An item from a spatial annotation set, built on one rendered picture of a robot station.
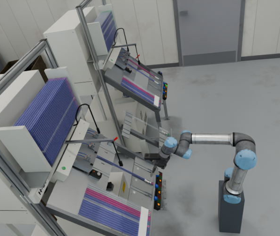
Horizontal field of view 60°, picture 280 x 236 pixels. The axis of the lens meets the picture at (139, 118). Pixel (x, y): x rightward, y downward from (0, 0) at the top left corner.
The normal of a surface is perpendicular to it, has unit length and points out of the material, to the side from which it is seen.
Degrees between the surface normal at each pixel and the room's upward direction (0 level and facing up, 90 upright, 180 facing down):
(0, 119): 90
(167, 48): 90
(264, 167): 0
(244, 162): 82
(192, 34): 90
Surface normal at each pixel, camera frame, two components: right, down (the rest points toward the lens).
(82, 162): 0.55, -0.60
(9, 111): 0.98, -0.07
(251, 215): -0.18, -0.77
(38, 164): -0.11, 0.64
